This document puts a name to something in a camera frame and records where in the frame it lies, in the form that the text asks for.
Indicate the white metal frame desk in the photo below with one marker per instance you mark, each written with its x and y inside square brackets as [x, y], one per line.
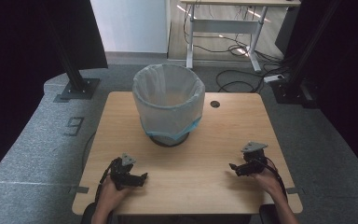
[223, 26]

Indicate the grey tape strip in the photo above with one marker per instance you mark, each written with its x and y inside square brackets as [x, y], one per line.
[293, 190]
[80, 189]

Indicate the black curtain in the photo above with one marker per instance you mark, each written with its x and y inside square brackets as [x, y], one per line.
[348, 77]
[18, 62]

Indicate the trash bin with clear bag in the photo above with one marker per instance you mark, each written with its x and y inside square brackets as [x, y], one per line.
[167, 105]

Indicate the white power strip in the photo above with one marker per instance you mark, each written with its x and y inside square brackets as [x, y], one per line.
[273, 78]

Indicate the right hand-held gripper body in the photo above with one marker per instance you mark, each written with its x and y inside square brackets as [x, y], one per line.
[254, 165]

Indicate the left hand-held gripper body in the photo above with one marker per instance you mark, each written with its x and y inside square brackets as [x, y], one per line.
[122, 175]

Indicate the black metal stand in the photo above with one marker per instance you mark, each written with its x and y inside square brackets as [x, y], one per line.
[295, 90]
[74, 81]

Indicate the person's right hand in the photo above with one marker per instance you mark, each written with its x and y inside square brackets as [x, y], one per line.
[270, 185]

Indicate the person's left hand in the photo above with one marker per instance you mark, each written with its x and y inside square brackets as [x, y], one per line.
[110, 196]

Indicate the dark box under desk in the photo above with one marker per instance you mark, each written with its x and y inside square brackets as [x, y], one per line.
[287, 29]

